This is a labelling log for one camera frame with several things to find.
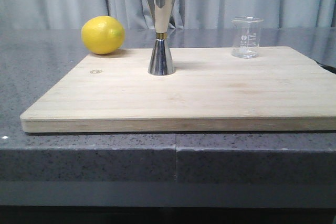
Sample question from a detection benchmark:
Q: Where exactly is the clear glass beaker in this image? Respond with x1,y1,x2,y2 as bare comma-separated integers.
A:
232,17,264,59

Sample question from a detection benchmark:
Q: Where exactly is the steel double jigger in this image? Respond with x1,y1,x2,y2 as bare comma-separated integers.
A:
146,0,175,76

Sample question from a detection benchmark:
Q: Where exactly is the light wooden cutting board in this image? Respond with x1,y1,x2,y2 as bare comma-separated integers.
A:
20,46,335,133

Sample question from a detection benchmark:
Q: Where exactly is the yellow lemon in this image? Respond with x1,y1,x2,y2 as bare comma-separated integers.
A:
81,16,125,55

